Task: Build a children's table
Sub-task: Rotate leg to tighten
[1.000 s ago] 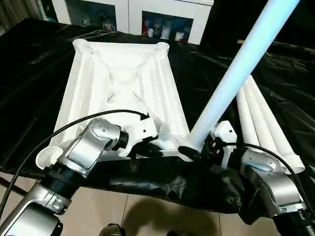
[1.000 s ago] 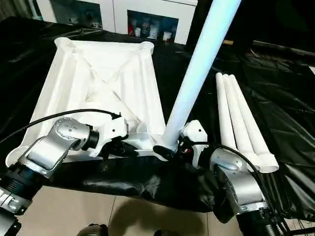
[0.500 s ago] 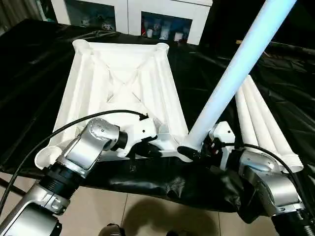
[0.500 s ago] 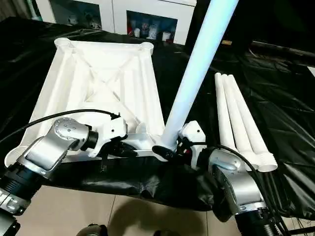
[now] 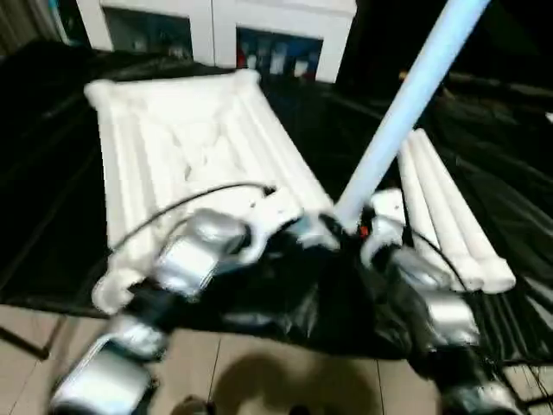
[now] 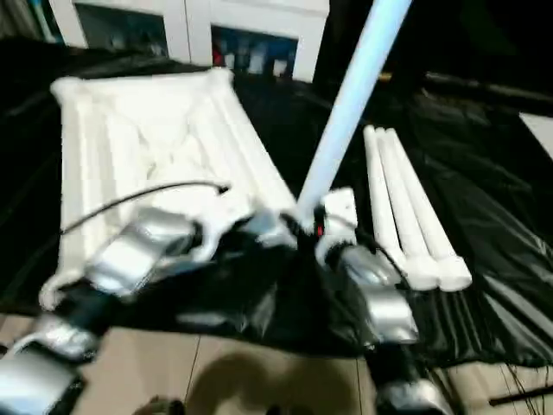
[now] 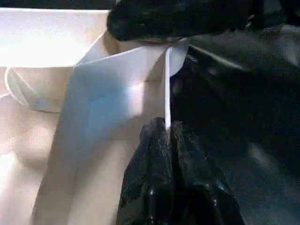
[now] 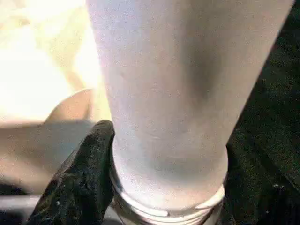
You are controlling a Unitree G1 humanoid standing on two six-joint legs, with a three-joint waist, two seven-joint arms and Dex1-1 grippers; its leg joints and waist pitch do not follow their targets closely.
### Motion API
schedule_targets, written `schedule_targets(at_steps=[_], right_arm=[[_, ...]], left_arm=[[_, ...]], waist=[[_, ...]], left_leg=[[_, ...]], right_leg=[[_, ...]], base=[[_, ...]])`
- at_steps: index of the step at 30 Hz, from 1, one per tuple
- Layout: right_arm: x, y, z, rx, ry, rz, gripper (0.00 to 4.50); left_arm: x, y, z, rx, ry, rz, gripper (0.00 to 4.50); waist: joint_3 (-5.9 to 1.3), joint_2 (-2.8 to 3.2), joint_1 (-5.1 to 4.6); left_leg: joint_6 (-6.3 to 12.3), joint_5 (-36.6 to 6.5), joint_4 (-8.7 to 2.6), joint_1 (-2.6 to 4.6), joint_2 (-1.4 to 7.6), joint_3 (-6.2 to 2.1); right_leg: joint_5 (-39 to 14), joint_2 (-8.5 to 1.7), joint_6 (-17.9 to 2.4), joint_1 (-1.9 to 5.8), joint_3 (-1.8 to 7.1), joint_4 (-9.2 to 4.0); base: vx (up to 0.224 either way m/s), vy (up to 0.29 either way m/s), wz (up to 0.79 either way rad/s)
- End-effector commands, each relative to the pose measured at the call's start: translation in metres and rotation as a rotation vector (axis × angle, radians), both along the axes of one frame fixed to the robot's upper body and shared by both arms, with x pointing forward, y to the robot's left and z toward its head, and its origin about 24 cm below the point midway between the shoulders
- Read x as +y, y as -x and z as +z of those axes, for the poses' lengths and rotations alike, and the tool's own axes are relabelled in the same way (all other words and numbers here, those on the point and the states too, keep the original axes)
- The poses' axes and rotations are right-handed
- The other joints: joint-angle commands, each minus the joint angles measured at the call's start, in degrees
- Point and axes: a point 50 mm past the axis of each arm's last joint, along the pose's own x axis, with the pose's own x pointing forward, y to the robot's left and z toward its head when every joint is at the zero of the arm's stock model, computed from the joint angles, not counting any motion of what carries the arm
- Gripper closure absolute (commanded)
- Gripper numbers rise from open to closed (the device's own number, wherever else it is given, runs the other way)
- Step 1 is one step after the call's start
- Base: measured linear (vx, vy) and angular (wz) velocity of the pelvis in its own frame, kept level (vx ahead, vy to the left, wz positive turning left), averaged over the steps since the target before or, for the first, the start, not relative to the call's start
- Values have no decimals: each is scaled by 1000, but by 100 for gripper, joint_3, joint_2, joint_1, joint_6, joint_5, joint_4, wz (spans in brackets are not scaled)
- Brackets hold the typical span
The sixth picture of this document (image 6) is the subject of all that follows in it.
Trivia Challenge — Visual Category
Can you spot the white plastic table top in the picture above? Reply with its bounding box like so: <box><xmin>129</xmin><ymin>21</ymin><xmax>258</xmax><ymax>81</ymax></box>
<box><xmin>38</xmin><ymin>67</ymin><xmax>300</xmax><ymax>312</ymax></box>

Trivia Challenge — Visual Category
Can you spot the dark robot foot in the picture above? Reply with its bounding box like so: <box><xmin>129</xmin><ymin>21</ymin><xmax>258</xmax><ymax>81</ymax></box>
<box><xmin>144</xmin><ymin>398</ymin><xmax>187</xmax><ymax>415</ymax></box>

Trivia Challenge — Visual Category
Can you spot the white cabinet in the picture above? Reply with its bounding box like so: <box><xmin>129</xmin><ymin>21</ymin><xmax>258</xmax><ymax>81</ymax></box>
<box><xmin>48</xmin><ymin>0</ymin><xmax>333</xmax><ymax>83</ymax></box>

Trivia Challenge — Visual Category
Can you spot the black mat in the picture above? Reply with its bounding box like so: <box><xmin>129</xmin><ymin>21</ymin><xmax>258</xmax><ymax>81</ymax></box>
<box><xmin>0</xmin><ymin>38</ymin><xmax>553</xmax><ymax>368</ymax></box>

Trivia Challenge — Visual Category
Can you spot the white flat board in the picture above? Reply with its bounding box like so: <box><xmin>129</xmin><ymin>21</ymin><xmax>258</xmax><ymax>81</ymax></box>
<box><xmin>519</xmin><ymin>111</ymin><xmax>553</xmax><ymax>157</ymax></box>

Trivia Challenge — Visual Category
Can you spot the white plastic table leg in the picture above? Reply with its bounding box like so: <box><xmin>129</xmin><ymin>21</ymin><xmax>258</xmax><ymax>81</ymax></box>
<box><xmin>296</xmin><ymin>0</ymin><xmax>412</xmax><ymax>227</ymax></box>
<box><xmin>373</xmin><ymin>127</ymin><xmax>442</xmax><ymax>291</ymax></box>
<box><xmin>362</xmin><ymin>124</ymin><xmax>410</xmax><ymax>278</ymax></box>
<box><xmin>384</xmin><ymin>128</ymin><xmax>474</xmax><ymax>291</ymax></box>

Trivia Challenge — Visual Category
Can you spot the black stand strut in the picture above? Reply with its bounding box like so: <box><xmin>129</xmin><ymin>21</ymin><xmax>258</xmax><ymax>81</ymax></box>
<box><xmin>489</xmin><ymin>387</ymin><xmax>553</xmax><ymax>408</ymax></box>

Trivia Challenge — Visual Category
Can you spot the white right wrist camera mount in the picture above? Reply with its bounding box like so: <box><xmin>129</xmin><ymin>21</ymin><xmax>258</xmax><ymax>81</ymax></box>
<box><xmin>315</xmin><ymin>187</ymin><xmax>360</xmax><ymax>261</ymax></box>

